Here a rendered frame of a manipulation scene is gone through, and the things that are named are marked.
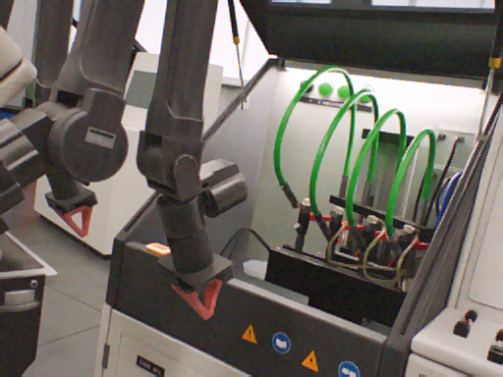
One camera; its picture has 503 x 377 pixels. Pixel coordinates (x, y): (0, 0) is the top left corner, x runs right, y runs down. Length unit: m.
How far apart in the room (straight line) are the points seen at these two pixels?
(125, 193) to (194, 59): 3.35
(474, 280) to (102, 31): 0.83
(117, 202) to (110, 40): 3.40
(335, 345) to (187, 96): 0.54
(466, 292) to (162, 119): 0.72
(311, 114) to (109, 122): 1.04
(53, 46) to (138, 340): 0.65
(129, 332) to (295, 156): 0.69
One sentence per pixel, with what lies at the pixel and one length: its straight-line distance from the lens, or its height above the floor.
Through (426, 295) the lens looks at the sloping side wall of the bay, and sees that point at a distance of 1.01.
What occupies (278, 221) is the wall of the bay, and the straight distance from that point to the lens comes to 1.63.
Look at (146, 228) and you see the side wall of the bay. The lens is 1.31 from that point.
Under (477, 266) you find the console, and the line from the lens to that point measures 1.14.
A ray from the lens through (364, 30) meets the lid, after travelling 1.44.
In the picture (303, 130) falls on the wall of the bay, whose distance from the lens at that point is 1.58.
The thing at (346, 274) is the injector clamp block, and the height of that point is 0.98.
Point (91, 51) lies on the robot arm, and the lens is 0.61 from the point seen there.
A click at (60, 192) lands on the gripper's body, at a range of 1.10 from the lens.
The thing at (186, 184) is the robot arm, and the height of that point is 1.20.
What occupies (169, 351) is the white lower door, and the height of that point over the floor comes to 0.75.
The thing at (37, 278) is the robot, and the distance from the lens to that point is 0.76.
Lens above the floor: 1.31
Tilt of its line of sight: 9 degrees down
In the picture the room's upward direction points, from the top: 9 degrees clockwise
